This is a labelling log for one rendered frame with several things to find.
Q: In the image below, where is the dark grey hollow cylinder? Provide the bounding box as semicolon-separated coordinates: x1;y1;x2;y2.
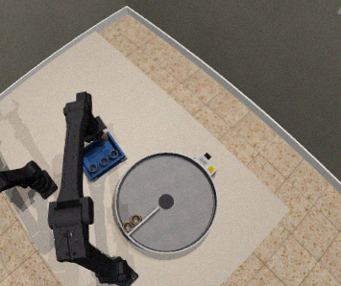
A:
88;163;99;174
100;157;110;167
110;150;119;160

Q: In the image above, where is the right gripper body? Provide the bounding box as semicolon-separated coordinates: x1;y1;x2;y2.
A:
85;116;107;143

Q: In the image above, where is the blue crate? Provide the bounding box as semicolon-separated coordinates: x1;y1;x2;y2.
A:
84;131;125;180

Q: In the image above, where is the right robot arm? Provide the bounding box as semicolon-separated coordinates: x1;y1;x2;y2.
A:
48;91;138;286

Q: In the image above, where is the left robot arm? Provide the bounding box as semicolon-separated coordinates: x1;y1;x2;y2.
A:
0;160;58;200

